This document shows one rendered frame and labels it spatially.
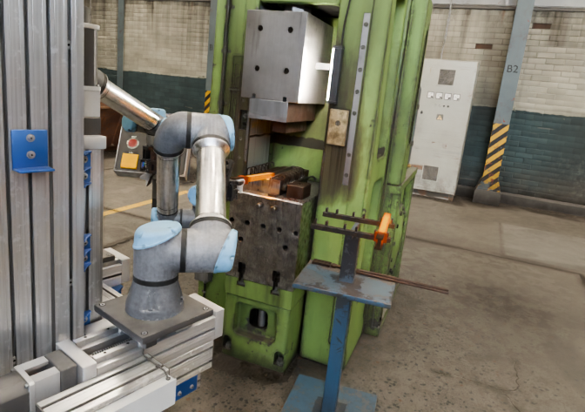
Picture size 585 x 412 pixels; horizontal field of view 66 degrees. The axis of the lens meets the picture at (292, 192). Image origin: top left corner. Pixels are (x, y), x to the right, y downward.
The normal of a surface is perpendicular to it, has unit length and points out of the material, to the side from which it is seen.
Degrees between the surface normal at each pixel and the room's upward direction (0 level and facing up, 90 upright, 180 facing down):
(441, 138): 90
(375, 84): 90
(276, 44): 90
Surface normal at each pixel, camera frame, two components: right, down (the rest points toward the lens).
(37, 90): 0.78, 0.22
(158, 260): 0.22, 0.24
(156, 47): -0.40, 0.18
